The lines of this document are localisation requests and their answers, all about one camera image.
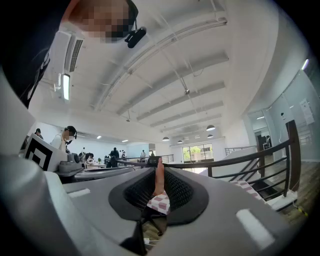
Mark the black office chair base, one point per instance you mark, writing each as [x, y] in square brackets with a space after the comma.
[152, 220]

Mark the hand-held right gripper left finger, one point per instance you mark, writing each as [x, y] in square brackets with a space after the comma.
[100, 200]

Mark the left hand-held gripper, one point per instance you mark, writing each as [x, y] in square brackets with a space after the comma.
[40, 152]

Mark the person's black top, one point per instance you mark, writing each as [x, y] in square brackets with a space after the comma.
[27, 42]

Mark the pink white checkered cloth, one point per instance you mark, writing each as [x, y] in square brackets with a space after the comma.
[158, 204]

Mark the white paper notice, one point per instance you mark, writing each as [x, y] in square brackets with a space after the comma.
[307, 111]

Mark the white ceiling air conditioner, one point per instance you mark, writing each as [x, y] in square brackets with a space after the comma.
[66, 51]

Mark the black metal railing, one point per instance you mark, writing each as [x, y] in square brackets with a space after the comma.
[250, 157]

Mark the bright glass window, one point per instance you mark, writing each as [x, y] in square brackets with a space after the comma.
[197, 152]

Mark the dark wooden post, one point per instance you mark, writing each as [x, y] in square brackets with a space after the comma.
[294, 155]

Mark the orange shrimp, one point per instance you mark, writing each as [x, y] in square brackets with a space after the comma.
[159, 178]

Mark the long ceiling tube light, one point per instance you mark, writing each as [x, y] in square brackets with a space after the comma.
[66, 87]

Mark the person's head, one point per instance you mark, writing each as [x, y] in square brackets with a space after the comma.
[97, 17]

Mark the black head-worn camera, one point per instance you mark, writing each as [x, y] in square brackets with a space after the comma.
[136, 37]

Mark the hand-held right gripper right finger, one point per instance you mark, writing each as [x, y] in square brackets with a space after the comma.
[220, 212]

